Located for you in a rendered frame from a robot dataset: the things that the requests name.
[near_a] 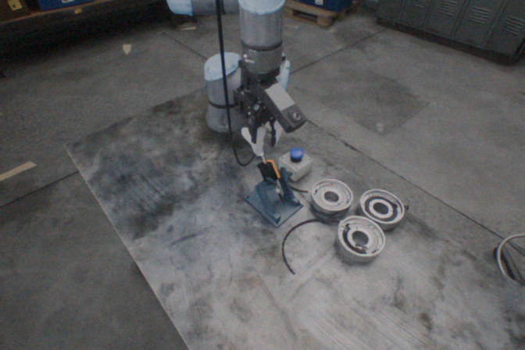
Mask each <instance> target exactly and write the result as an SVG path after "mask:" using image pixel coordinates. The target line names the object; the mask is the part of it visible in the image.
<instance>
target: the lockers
mask: <svg viewBox="0 0 525 350"><path fill-rule="evenodd" d="M375 16H376V17H377V22H376V24H377V25H380V26H383V27H387V28H390V29H392V30H396V31H399V32H402V33H405V34H409V35H412V36H414V37H417V38H422V39H424V40H427V41H431V42H433V43H436V44H439V45H444V46H446V47H449V48H453V49H455V50H458V51H461V52H465V53H468V54H471V55H475V56H477V57H481V58H483V59H487V60H490V61H492V62H495V63H500V64H502V65H505V66H509V67H510V66H511V65H512V64H513V63H515V62H516V61H517V60H518V59H519V58H520V57H522V56H523V55H524V53H525V0H378V3H377V9H376V12H375Z"/></svg>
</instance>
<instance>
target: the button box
mask: <svg viewBox="0 0 525 350"><path fill-rule="evenodd" d="M281 167H286V168H287V171H290V172H292V173H293V174H292V175H291V176H290V178H291V179H292V180H293V181H294V182H296V181H297V180H299V179H300V178H302V177H303V176H305V175H306V174H307V173H308V172H310V171H311V170H312V167H313V159H311V158H310V157H308V156H307V155H306V154H305V153H304V155H303V157H302V158H300V159H294V158H292V157H291V156H290V152H288V153H287V154H285V155H283V156H281V157H280V158H279V170H280V168H281Z"/></svg>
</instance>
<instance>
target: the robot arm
mask: <svg viewBox="0 0 525 350"><path fill-rule="evenodd" d="M167 2H168V5H169V7H170V9H171V10H172V11H173V12H174V13H176V14H189V15H190V16H193V15H216V1H215V0H167ZM284 3H285V0H220V8H221V15H240V23H241V50H242V59H241V57H240V56H239V54H235V53H233V52H225V53H224V56H225V66H226V75H227V92H228V100H229V108H230V121H231V127H232V132H234V131H237V130H240V129H241V128H242V131H241V132H242V135H243V136H244V138H245V139H246V140H247V141H248V142H249V143H250V144H251V145H252V149H253V151H254V153H255V154H256V155H257V156H260V155H261V154H262V153H263V145H264V142H263V138H264V136H265V134H266V128H264V127H262V124H263V125H265V126H266V127H267V128H268V129H269V130H270V132H271V135H272V137H271V145H272V147H274V146H275V145H276V143H277V142H278V140H279V137H280V134H281V132H282V129H284V131H285V132H286V133H287V134H290V133H292V132H293V131H295V130H297V129H299V128H300V127H302V126H303V124H304V123H305V122H306V120H307V118H306V117H305V115H304V114H303V112H302V111H301V110H300V108H299V107H298V106H297V105H296V104H295V102H294V101H293V99H292V98H291V96H290V95H289V94H288V93H287V92H286V87H287V83H288V75H289V68H290V62H289V61H287V60H285V54H284V53H283V51H282V49H283V29H284ZM205 82H206V87H207V93H208V98H209V105H208V109H207V113H206V122H207V124H208V126H209V127H210V128H211V129H213V130H215V131H219V132H224V133H228V132H229V127H228V122H227V111H226V103H225V97H224V89H223V74H222V66H221V58H220V54H218V55H215V56H213V57H211V58H210V59H208V60H207V61H206V63H205ZM248 118H251V119H250V120H249V122H248ZM247 123H248V128H245V126H246V124H247ZM243 127H244V128H243Z"/></svg>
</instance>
